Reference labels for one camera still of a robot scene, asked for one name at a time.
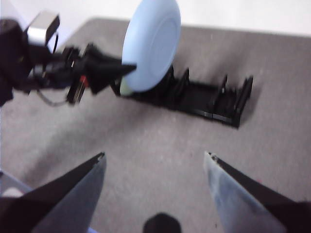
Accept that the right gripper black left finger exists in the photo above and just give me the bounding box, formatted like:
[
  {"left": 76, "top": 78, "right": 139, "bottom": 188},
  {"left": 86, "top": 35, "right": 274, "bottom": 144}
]
[{"left": 0, "top": 151, "right": 107, "bottom": 233}]

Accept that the pale grey camera box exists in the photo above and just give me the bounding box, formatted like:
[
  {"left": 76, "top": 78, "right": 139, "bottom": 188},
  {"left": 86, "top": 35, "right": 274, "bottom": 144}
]
[{"left": 26, "top": 11, "right": 61, "bottom": 47}]

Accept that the black cable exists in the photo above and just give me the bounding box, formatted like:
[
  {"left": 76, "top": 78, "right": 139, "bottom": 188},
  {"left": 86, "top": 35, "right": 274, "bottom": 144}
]
[
  {"left": 52, "top": 33, "right": 61, "bottom": 54},
  {"left": 36, "top": 88, "right": 72, "bottom": 107}
]

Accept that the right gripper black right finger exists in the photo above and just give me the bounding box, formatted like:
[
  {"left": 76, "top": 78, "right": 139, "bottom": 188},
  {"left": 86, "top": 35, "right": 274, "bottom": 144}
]
[{"left": 203, "top": 151, "right": 311, "bottom": 233}]

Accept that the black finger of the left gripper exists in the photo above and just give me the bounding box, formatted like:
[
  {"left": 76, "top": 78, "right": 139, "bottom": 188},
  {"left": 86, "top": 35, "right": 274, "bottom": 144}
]
[
  {"left": 87, "top": 44, "right": 124, "bottom": 66},
  {"left": 86, "top": 63, "right": 138, "bottom": 95}
]

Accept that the black plastic plate rack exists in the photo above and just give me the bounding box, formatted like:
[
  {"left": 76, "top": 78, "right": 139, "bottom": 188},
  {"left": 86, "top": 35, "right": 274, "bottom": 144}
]
[{"left": 113, "top": 64, "right": 255, "bottom": 128}]

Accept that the blue round plate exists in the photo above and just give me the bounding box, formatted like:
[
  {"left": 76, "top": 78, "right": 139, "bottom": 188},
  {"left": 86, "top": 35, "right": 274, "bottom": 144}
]
[{"left": 121, "top": 0, "right": 182, "bottom": 93}]

